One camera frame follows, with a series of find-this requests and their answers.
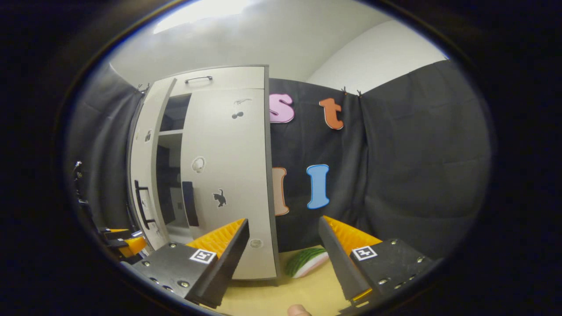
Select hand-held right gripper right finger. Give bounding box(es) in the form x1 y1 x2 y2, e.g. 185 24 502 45
318 216 435 306

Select white cabinet door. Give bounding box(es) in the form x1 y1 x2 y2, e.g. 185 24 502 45
180 88 279 280
130 78 177 251

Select white and grey cabinet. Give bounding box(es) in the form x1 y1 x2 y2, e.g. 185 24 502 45
130 65 281 286

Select watermelon slice toy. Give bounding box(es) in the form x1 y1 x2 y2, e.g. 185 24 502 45
286 247 330 278

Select white cabinet drawer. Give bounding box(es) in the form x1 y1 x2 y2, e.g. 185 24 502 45
169 66 269 98

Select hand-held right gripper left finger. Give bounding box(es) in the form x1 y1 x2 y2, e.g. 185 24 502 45
132 218 250 309

